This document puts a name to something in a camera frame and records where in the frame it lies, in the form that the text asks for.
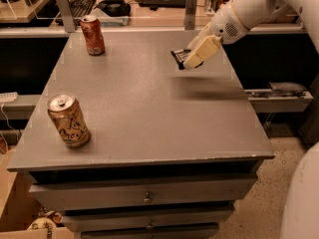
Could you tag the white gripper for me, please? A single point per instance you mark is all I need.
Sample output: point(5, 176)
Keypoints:
point(226, 24)

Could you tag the black rxbar chocolate wrapper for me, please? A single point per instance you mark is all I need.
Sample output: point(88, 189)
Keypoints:
point(181, 56)

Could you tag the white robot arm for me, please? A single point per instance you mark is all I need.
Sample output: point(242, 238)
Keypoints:
point(255, 12)

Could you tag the orange soda can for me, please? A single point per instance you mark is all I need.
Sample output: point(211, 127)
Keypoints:
point(91, 29)

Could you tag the gold LaCroix can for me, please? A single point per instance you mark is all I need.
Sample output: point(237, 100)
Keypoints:
point(66, 114)

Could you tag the black headphones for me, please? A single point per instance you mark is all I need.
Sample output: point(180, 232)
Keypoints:
point(114, 8)

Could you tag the grey drawer cabinet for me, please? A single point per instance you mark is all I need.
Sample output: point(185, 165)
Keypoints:
point(170, 150)

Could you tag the black keyboard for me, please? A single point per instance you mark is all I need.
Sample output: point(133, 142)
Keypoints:
point(81, 8)

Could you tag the white power strip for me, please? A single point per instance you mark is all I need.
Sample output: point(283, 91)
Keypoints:
point(8, 97)

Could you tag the cardboard box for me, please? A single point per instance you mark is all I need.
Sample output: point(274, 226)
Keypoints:
point(18, 209)

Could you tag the right metal bracket post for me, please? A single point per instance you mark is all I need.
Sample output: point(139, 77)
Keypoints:
point(190, 11)

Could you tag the metal bracket post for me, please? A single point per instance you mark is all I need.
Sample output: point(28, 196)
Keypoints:
point(67, 16)
point(190, 11)

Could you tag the left metal bracket post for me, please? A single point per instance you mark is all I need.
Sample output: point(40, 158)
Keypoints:
point(67, 16)

